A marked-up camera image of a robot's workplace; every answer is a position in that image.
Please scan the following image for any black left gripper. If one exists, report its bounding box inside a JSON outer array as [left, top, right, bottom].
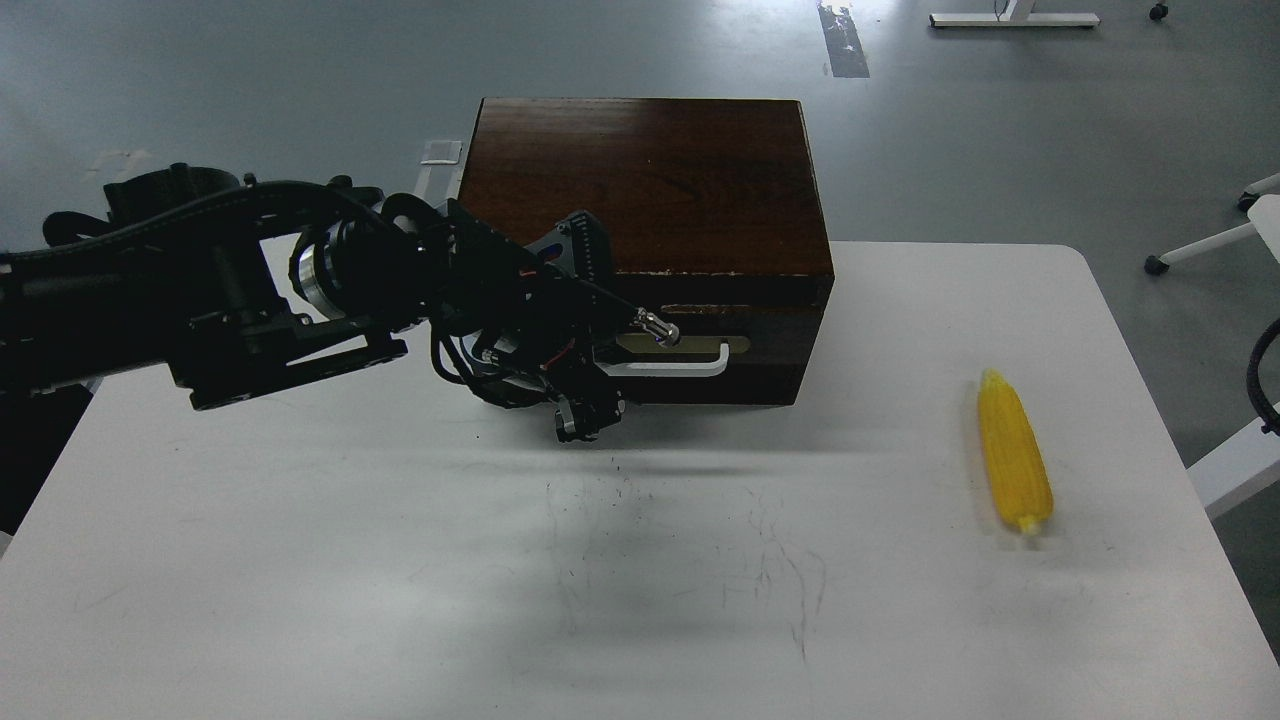
[[399, 195, 681, 443]]

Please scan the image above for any wooden drawer with white handle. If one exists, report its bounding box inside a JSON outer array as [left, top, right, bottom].
[[596, 305, 826, 406]]

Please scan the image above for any yellow corn cob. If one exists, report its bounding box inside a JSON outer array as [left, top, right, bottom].
[[977, 368, 1053, 536]]

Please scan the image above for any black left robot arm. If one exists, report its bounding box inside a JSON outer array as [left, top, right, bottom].
[[1, 164, 681, 442]]

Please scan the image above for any dark wooden drawer cabinet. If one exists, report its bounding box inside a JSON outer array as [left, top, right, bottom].
[[460, 97, 835, 405]]

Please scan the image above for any grey floor tape strip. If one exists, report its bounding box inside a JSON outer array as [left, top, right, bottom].
[[815, 1, 870, 79]]

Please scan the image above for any white desk leg base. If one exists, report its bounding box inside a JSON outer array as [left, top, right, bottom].
[[928, 1, 1101, 29]]

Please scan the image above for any white office chair base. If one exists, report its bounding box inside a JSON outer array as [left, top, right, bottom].
[[1143, 173, 1279, 275]]

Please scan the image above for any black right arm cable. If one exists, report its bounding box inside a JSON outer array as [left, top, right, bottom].
[[1245, 318, 1280, 437]]

